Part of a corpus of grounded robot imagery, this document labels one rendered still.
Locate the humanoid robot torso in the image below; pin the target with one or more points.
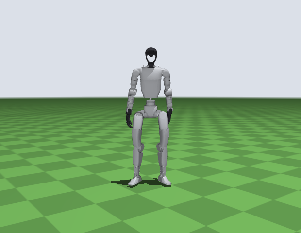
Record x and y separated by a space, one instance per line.
150 79

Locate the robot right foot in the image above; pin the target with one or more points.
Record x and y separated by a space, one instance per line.
135 181

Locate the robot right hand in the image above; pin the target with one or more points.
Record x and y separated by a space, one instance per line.
128 118

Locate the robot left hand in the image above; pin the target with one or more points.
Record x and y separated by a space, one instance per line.
169 114

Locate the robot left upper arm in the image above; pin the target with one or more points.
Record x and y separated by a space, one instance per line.
166 75

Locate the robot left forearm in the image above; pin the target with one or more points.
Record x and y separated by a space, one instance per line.
169 102

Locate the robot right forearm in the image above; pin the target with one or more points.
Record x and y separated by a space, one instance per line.
130 101

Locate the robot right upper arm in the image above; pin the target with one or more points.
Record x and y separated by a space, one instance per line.
134 79

